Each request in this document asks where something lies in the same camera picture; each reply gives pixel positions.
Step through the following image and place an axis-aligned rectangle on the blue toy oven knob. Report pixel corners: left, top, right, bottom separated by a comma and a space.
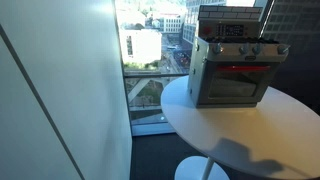
238, 43, 250, 56
251, 43, 264, 56
211, 43, 224, 56

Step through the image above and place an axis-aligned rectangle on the grey toy oven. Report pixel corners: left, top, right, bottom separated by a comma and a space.
187, 4, 291, 109

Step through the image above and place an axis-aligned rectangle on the black oven keypad panel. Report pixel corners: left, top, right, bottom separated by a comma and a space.
214, 23, 246, 38

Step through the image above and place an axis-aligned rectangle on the black stove top grate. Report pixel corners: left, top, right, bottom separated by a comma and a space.
203, 35, 280, 45

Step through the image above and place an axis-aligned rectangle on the white table pedestal base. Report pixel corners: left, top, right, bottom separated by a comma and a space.
174, 155, 231, 180

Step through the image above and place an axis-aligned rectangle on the red oven door handle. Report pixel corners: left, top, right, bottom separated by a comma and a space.
215, 65, 272, 73

